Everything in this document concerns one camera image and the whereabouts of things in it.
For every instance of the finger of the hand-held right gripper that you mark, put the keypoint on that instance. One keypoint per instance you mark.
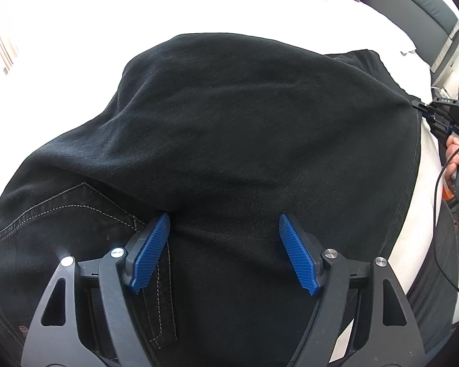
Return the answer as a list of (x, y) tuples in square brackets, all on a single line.
[(438, 125), (422, 104)]

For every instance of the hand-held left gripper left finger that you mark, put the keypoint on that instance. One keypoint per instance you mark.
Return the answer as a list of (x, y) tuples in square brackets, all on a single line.
[(151, 252)]

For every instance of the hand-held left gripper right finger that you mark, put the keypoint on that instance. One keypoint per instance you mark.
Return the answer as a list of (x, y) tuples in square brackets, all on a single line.
[(296, 252)]

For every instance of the black denim pants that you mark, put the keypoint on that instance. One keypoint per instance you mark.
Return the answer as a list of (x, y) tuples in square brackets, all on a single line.
[(214, 122)]

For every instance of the dark grey headboard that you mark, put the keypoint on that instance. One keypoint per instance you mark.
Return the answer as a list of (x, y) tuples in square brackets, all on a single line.
[(413, 4)]

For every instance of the person's dark clothing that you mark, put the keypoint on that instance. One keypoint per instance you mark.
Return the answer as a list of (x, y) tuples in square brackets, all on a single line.
[(432, 294)]

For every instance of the bed with white sheet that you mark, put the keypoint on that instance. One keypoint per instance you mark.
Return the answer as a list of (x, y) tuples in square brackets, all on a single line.
[(99, 26)]

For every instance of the tan curtain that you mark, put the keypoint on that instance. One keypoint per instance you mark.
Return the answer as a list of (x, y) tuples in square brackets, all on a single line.
[(2, 42)]

